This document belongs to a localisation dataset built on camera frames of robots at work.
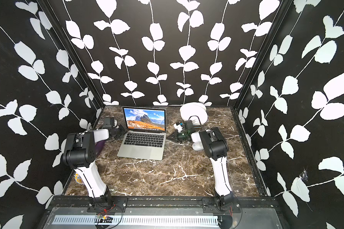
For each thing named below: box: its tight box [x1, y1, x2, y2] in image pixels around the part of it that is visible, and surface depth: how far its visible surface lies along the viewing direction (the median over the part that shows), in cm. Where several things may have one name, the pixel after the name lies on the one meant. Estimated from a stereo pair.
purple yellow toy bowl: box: [74, 172, 86, 185], surface depth 80 cm
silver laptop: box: [117, 106, 167, 161], surface depth 100 cm
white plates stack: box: [179, 102, 208, 126], surface depth 98 cm
